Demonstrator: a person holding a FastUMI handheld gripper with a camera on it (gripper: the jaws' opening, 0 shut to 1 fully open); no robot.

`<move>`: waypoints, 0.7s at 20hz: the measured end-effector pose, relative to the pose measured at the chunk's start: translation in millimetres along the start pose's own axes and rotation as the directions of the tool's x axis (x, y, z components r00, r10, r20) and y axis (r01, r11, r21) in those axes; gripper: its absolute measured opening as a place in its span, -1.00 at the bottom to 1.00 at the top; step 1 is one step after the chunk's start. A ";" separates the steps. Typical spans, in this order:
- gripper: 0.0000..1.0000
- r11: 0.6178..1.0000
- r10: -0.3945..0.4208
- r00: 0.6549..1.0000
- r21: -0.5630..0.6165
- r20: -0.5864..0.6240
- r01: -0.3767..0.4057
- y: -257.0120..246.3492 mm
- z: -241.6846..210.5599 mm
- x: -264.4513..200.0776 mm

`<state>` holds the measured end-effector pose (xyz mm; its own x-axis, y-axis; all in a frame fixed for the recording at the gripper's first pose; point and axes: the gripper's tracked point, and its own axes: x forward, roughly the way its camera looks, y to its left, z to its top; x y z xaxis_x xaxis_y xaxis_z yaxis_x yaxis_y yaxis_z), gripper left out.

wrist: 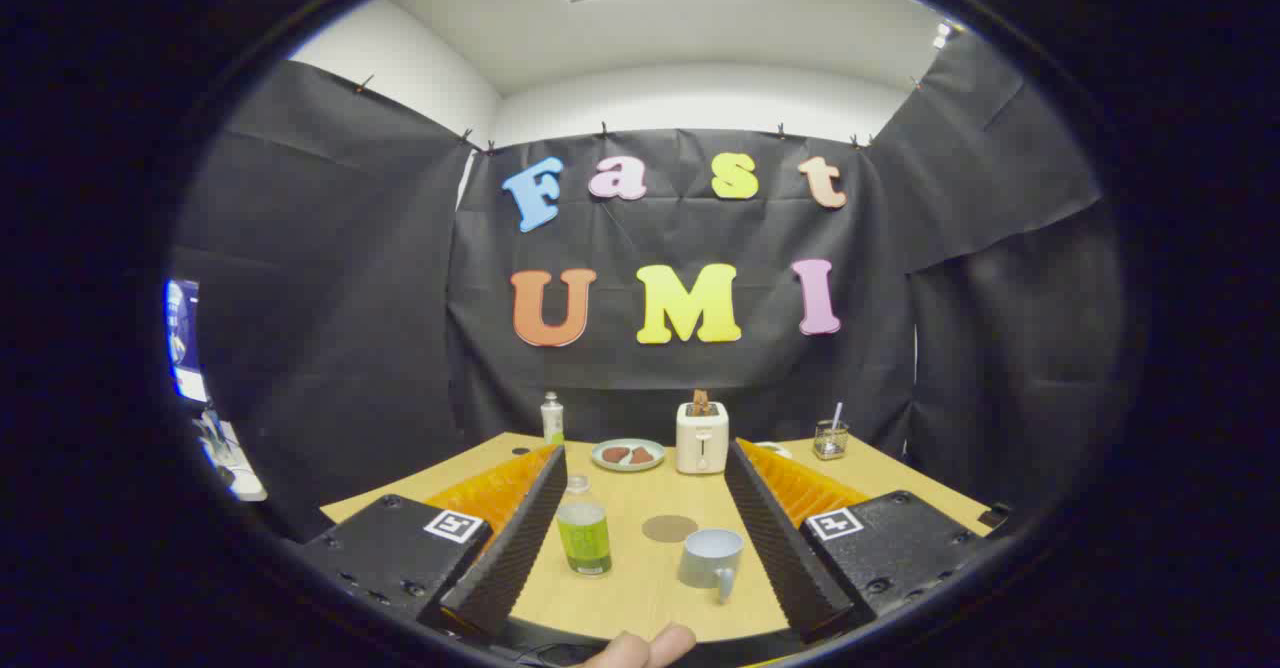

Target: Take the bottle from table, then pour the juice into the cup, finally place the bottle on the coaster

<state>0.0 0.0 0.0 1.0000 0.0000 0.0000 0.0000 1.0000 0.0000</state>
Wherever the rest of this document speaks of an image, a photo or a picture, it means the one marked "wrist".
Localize white side desk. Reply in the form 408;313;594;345
195;410;268;502

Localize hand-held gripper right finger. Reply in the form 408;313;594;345
722;436;1001;644

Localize grey-blue cup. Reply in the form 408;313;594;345
678;528;746;606

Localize pale green plate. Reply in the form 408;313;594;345
590;438;667;473

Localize computer monitor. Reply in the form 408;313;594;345
165;278;209;404

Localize clear juice bottle green label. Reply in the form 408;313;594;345
556;475;613;577

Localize white toaster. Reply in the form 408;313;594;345
676;401;730;476

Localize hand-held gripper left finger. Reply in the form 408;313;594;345
300;445;569;641

